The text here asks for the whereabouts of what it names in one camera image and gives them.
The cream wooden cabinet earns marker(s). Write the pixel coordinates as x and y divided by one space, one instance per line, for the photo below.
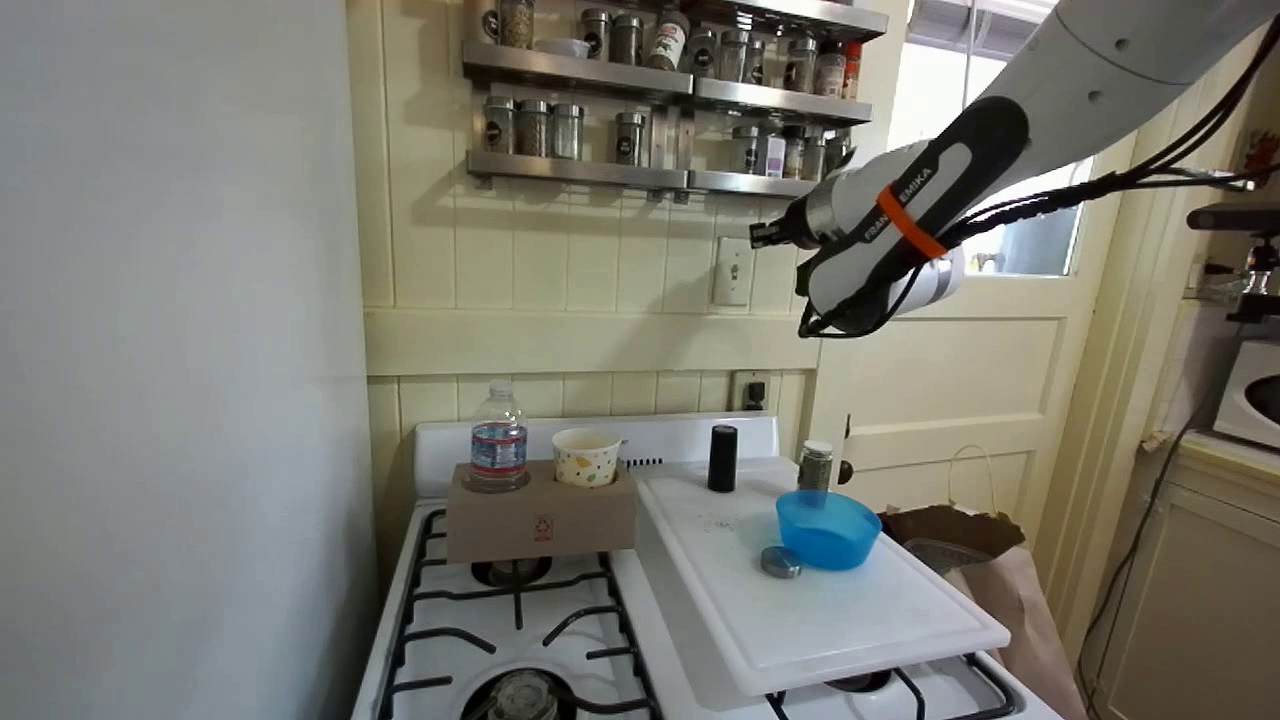
1203 587

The dark bottle with white label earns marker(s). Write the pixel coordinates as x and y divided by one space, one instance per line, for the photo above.
671 39

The round metal lid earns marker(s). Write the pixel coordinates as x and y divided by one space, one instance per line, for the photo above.
782 560

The white wall light switch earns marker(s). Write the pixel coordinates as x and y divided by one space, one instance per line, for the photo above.
732 274

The black cylindrical shaker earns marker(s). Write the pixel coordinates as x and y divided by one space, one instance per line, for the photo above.
721 456

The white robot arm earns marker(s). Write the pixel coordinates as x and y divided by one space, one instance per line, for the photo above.
1120 64

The glass spice jar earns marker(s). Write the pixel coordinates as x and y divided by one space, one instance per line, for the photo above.
803 63
632 139
533 129
751 147
625 39
594 33
570 129
499 127

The ceramic mug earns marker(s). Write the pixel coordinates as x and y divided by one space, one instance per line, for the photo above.
509 22

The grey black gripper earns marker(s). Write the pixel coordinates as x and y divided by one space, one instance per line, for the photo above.
831 212

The round stove burner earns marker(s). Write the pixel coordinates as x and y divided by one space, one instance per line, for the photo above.
518 698

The brown cardboard box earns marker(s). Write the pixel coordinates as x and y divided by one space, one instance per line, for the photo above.
543 517

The grey cylindrical shaker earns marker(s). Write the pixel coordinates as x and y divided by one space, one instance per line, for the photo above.
814 464

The cream panel door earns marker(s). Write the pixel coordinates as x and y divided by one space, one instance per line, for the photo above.
963 387

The wall power outlet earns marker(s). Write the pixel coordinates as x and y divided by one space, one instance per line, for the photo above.
753 393

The blue plastic bowl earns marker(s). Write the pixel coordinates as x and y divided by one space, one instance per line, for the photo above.
827 529

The white plastic cutting board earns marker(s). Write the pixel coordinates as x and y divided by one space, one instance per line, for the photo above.
827 606

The white patterned paper cup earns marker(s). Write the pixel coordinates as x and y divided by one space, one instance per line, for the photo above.
584 456

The clear plastic water bottle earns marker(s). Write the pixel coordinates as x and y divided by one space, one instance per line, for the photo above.
499 445

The dark countertop appliance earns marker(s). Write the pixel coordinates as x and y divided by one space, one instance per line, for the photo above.
1247 253

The brown paper bag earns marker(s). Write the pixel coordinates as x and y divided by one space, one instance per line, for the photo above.
1002 587

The metal wall spice rack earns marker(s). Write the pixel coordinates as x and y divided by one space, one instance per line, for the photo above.
584 169

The white gas stove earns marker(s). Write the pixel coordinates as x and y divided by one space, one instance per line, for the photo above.
533 626

